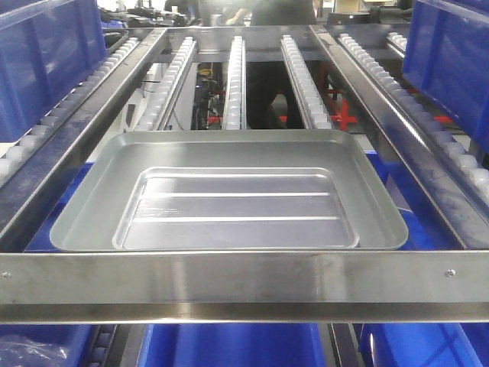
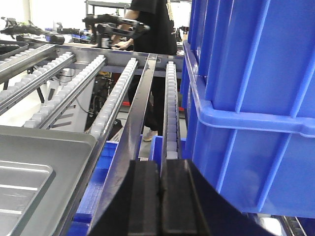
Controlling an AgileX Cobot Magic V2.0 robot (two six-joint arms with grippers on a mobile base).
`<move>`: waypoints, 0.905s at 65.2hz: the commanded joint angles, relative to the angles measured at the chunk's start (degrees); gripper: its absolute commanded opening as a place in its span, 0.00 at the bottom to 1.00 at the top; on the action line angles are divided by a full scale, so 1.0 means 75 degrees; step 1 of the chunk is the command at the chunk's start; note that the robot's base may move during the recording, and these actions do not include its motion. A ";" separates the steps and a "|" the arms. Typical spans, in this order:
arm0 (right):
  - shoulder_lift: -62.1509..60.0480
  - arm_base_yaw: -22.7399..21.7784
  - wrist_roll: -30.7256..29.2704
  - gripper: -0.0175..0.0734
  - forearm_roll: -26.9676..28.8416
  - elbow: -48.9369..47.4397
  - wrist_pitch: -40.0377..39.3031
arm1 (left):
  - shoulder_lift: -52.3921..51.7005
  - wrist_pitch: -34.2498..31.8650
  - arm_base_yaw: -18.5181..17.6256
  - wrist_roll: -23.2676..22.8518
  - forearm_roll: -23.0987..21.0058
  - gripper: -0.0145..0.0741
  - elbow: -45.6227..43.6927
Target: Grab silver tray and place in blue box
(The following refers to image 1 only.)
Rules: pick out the large silver metal tray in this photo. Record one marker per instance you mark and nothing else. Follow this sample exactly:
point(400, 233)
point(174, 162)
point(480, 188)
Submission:
point(90, 218)

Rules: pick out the blue bin upper right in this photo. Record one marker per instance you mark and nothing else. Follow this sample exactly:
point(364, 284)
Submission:
point(446, 59)

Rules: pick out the blue bin lower centre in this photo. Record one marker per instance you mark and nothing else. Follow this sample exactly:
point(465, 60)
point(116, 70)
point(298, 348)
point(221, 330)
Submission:
point(232, 344)

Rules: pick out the far left roller track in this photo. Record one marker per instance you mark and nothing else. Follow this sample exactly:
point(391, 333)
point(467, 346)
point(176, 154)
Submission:
point(19, 152)

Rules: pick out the centre white roller track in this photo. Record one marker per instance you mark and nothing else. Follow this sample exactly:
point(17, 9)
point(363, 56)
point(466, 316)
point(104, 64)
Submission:
point(234, 114)

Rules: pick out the left-centre white roller track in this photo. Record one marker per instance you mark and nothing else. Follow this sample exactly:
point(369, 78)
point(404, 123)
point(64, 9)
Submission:
point(161, 104)

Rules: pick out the blue bin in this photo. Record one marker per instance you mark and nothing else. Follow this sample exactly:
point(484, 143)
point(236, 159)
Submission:
point(47, 49)
point(232, 344)
point(446, 59)
point(424, 344)
point(46, 345)

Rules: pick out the lower roller track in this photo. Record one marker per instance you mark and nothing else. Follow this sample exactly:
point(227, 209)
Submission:
point(101, 347)

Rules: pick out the blue bin upper left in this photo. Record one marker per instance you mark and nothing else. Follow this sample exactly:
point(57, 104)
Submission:
point(47, 49)

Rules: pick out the steel rack front rail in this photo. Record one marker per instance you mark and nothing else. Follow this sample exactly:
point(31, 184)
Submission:
point(242, 286)

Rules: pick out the right-centre white roller track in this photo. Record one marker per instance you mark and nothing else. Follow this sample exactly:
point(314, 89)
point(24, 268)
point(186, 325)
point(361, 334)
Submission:
point(312, 109)

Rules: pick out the blue bin lower right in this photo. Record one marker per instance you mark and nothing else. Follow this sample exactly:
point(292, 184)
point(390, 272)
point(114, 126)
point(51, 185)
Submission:
point(424, 344)

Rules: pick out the blue bin lower left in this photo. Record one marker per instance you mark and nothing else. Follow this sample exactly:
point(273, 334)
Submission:
point(46, 345)

